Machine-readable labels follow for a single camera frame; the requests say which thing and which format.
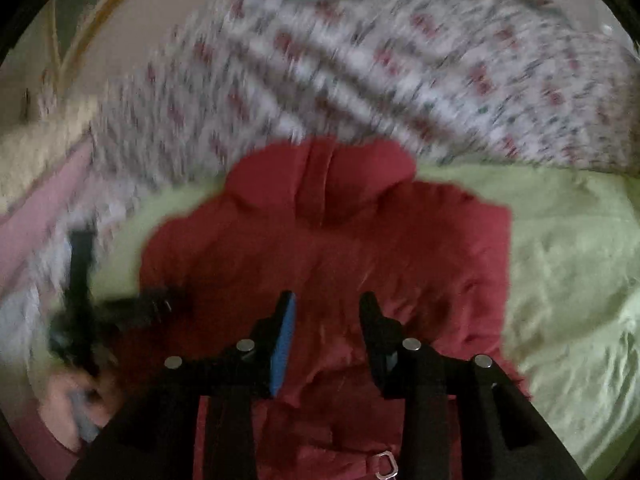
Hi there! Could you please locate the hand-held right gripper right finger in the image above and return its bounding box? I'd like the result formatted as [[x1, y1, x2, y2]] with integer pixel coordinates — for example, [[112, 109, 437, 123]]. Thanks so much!
[[359, 291, 586, 480]]

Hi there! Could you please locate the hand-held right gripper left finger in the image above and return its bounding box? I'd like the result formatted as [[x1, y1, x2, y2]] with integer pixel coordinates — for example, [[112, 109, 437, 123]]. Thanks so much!
[[70, 290, 298, 480]]

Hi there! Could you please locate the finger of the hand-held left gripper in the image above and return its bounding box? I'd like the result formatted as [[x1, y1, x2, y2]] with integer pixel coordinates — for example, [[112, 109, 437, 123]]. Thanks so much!
[[100, 285, 186, 331]]

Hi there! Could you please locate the red padded jacket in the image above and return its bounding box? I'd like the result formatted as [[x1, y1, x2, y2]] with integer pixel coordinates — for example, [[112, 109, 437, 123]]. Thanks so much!
[[107, 137, 533, 480]]

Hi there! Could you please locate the person's left hand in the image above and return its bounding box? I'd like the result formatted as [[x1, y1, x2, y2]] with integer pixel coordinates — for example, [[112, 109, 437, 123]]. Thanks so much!
[[37, 365, 123, 453]]

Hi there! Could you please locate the pink pillow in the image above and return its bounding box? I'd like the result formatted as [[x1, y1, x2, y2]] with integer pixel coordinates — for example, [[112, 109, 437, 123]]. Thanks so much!
[[0, 145, 96, 286]]

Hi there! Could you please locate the yellow floral pillow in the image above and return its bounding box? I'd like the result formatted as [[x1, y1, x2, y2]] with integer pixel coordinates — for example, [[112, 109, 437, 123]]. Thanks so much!
[[0, 100, 101, 201]]

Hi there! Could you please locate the light green bed sheet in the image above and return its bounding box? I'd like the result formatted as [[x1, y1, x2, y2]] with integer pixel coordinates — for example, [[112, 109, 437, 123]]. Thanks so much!
[[90, 162, 640, 480]]

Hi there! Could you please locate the white floral quilt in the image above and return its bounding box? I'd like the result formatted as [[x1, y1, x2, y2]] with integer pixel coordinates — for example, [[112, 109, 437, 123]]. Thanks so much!
[[37, 0, 640, 241]]

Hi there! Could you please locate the gold framed wall picture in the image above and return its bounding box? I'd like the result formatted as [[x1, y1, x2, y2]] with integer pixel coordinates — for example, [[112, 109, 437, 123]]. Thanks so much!
[[40, 0, 166, 91]]

